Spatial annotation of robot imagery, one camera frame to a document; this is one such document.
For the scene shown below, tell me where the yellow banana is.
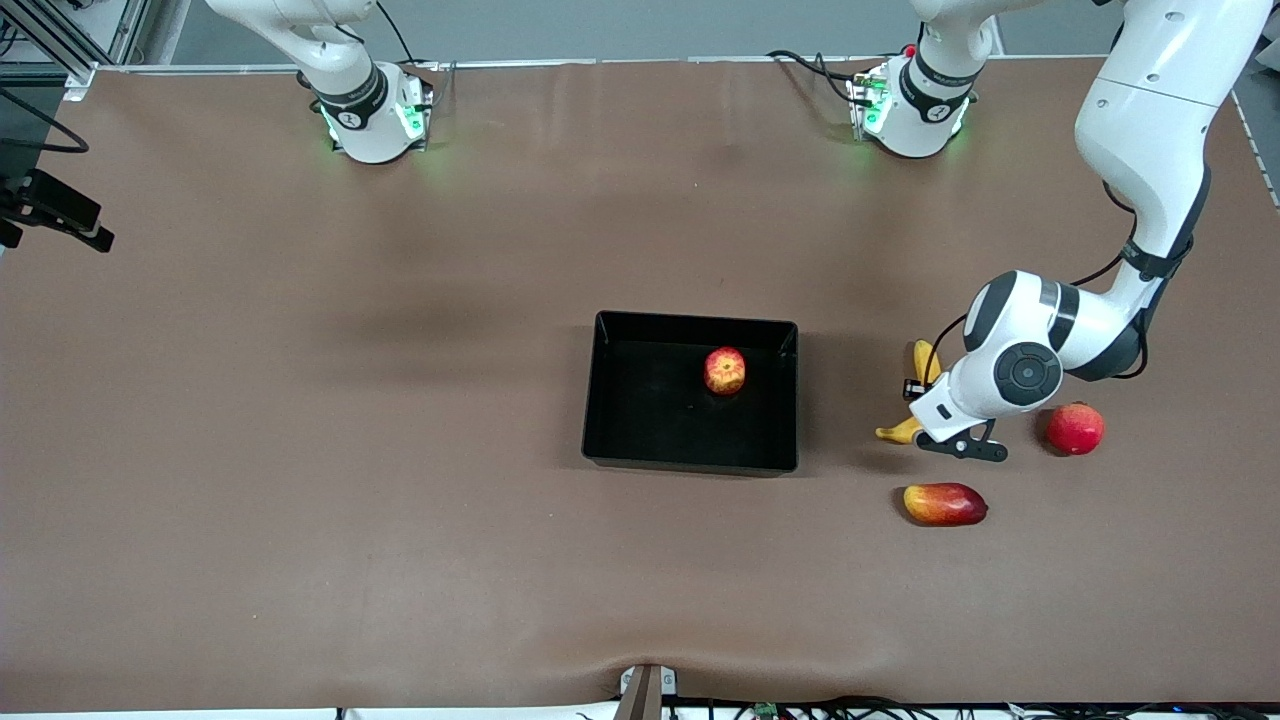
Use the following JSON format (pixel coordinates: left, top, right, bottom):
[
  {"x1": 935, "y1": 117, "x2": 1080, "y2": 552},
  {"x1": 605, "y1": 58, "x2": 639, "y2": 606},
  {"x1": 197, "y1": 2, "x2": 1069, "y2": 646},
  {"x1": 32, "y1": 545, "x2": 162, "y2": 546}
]
[{"x1": 875, "y1": 340, "x2": 945, "y2": 445}]

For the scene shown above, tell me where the red yellow apple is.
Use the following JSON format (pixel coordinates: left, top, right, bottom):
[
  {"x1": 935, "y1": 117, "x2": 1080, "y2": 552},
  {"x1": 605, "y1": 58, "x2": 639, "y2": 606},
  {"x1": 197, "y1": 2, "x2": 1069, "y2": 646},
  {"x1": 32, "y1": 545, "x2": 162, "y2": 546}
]
[{"x1": 702, "y1": 346, "x2": 748, "y2": 397}]

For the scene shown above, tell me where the black plastic box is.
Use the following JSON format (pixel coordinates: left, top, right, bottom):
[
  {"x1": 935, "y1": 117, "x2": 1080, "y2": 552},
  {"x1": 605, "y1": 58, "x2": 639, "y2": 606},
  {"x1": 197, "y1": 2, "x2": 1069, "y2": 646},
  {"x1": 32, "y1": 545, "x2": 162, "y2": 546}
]
[{"x1": 581, "y1": 310, "x2": 800, "y2": 475}]

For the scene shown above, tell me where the red yellow mango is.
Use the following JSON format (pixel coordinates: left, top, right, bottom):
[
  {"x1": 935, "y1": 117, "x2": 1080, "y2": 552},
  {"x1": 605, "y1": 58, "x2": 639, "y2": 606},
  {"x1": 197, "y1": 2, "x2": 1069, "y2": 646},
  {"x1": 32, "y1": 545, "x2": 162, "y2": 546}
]
[{"x1": 903, "y1": 482, "x2": 989, "y2": 528}]

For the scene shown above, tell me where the red round fruit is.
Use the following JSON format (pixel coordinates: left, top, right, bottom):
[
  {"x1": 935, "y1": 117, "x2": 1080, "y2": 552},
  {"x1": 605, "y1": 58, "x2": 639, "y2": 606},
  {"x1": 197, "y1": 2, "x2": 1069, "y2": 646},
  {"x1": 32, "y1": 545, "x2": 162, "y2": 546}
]
[{"x1": 1045, "y1": 401, "x2": 1107, "y2": 457}]

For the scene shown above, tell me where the brown table mat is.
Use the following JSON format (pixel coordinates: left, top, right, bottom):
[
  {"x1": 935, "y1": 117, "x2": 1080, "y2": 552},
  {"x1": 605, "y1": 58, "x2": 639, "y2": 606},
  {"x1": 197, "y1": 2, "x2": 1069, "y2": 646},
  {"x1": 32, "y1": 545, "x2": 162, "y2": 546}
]
[{"x1": 0, "y1": 55, "x2": 1280, "y2": 709}]

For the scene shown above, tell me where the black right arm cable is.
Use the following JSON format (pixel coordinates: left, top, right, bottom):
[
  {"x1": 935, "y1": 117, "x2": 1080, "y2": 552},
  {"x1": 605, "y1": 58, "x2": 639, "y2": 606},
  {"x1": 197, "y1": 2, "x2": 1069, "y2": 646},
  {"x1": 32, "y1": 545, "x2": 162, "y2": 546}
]
[{"x1": 0, "y1": 88, "x2": 91, "y2": 159}]

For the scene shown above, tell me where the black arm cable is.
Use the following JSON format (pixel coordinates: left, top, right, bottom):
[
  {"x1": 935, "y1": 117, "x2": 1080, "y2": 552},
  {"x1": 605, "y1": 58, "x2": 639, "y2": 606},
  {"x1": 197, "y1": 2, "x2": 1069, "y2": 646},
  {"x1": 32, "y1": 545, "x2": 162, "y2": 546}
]
[
  {"x1": 903, "y1": 180, "x2": 1196, "y2": 396},
  {"x1": 0, "y1": 88, "x2": 91, "y2": 159}
]

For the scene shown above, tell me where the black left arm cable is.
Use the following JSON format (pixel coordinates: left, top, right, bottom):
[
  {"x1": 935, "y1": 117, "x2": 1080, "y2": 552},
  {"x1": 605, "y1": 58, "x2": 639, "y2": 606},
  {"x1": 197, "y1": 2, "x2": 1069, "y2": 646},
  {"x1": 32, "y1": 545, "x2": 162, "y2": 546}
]
[{"x1": 903, "y1": 180, "x2": 1196, "y2": 396}]

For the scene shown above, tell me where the aluminium frame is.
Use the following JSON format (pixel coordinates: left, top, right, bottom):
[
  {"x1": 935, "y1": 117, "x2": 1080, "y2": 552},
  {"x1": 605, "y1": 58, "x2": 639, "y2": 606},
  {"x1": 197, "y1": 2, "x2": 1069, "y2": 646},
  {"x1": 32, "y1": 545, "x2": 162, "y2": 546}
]
[{"x1": 0, "y1": 0, "x2": 151, "y2": 101}]

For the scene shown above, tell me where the black base cable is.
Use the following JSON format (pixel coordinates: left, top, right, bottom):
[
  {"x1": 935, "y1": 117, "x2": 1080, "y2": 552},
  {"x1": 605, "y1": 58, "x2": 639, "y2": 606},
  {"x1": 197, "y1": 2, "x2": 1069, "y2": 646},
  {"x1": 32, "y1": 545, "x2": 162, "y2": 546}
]
[{"x1": 766, "y1": 48, "x2": 863, "y2": 106}]

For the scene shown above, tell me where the metal clamp bracket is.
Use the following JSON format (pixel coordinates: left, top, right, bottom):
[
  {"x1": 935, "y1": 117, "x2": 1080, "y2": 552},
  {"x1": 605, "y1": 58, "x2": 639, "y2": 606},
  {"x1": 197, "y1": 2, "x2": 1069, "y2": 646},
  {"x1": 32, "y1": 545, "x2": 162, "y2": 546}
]
[{"x1": 618, "y1": 664, "x2": 679, "y2": 720}]

